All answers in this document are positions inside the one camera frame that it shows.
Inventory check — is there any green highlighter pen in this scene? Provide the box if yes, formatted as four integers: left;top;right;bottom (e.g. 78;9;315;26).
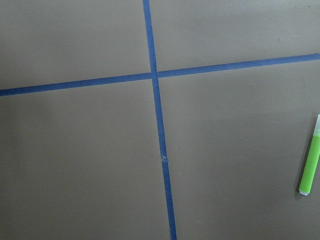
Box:
298;114;320;196

